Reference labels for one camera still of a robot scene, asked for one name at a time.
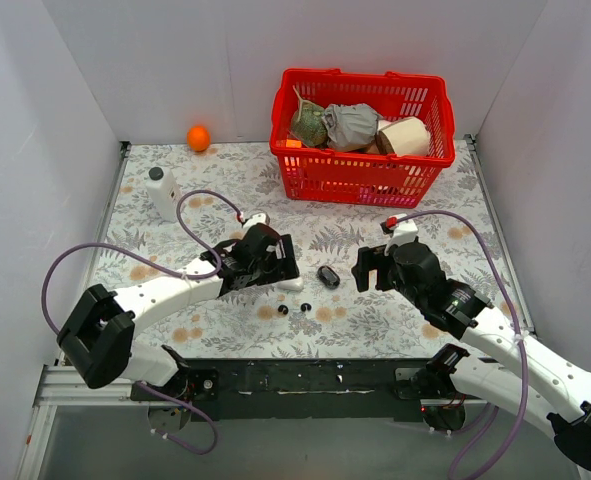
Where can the orange fruit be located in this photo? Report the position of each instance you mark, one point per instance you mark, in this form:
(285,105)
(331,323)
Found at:
(198,138)

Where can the beige paper roll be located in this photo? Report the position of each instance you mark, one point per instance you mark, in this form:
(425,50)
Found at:
(408,136)

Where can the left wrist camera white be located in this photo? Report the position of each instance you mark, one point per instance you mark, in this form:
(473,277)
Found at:
(254,219)

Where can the floral table cloth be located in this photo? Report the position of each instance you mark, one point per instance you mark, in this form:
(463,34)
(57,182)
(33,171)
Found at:
(343,323)

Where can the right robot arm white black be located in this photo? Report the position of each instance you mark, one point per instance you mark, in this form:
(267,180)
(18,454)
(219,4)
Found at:
(559,392)

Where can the black earbud charging case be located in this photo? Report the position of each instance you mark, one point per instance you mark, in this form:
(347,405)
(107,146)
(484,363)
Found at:
(328,277)

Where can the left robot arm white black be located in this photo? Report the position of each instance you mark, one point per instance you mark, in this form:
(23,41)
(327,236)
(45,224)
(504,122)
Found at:
(100,335)

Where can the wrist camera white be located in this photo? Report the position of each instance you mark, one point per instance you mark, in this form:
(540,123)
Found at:
(254,219)
(399,229)

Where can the red plastic shopping basket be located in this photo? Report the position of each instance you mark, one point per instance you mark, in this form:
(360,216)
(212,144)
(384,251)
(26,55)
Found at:
(324,175)

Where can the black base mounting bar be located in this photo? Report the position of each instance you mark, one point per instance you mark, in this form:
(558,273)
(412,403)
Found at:
(396,389)

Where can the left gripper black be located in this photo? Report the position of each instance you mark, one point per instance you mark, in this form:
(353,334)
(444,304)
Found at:
(285,258)

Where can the grey crumpled bag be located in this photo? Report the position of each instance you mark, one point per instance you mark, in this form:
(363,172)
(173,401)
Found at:
(350,127)

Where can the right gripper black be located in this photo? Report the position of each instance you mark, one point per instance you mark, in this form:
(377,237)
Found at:
(366,267)

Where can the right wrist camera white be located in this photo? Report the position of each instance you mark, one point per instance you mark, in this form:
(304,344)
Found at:
(399,229)

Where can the white earbud charging case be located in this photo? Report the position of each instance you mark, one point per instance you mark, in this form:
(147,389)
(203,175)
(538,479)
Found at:
(295,284)

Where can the white bottle black cap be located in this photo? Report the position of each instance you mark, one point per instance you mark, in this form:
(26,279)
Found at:
(164,192)

